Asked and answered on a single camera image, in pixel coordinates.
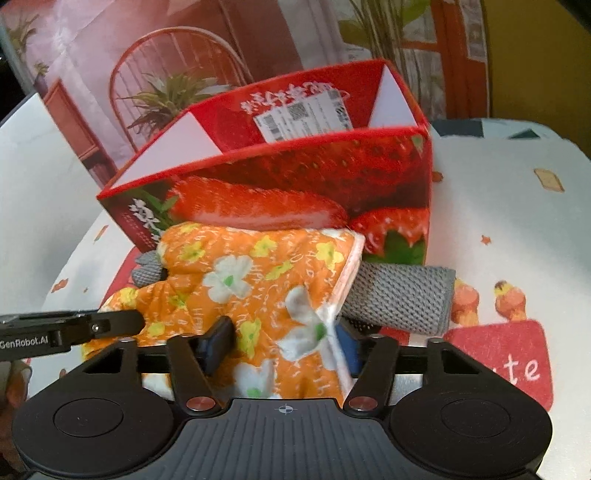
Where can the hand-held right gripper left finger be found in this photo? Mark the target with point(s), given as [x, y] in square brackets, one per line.
[216, 345]

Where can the red strawberry print box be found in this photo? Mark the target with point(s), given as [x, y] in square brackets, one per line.
[323, 161]

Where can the orange floral quilted cloth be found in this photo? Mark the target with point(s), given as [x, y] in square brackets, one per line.
[258, 286]

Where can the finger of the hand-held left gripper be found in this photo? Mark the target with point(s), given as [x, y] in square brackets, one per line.
[108, 325]

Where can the yellow wooden panel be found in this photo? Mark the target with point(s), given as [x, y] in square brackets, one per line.
[540, 55]

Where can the wall poster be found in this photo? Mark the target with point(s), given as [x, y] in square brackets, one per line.
[138, 46]

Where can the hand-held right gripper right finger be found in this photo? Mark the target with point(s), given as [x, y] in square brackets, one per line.
[347, 353]

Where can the grey knitted cloth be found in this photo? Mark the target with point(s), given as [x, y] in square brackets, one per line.
[397, 295]

